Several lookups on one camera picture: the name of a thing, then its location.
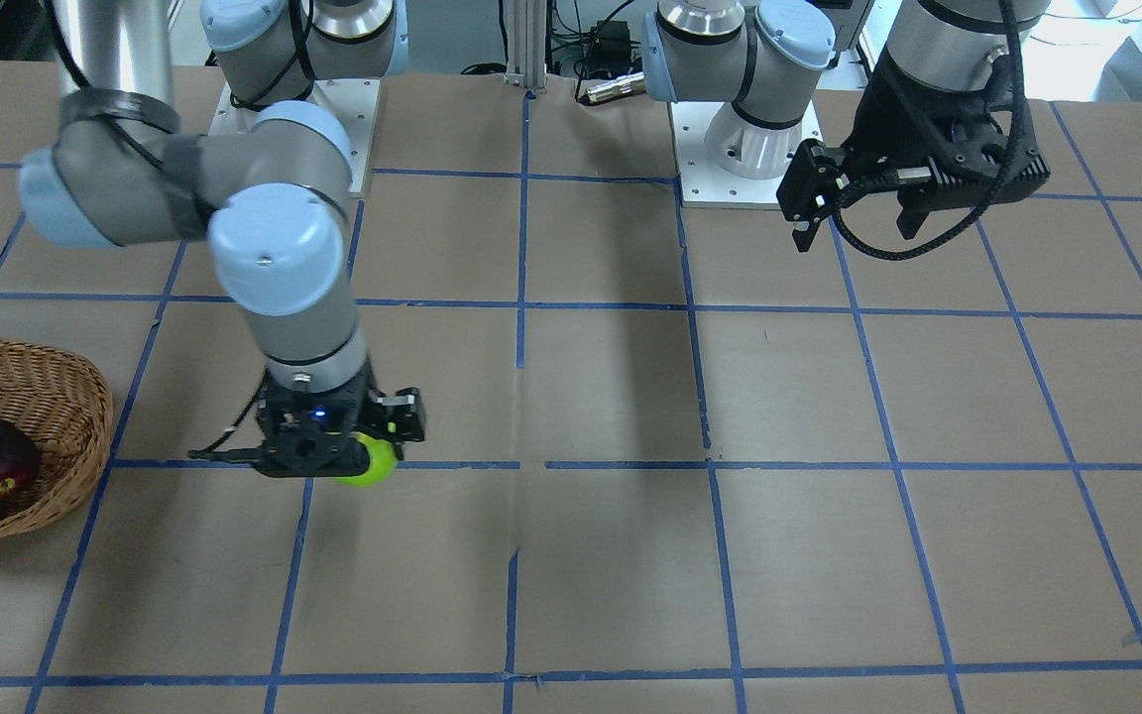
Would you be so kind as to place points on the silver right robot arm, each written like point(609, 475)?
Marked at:
point(585, 225)

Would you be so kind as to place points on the woven wicker basket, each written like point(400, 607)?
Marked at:
point(65, 406)

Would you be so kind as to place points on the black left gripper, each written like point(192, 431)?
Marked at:
point(878, 119)

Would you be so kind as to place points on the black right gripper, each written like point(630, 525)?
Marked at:
point(405, 417)

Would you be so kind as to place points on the green apple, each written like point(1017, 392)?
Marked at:
point(382, 458)

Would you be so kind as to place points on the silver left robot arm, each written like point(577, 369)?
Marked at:
point(767, 60)

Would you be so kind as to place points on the silver metal connector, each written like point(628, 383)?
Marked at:
point(618, 88)

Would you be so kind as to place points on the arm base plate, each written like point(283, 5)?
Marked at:
point(346, 110)
point(726, 162)

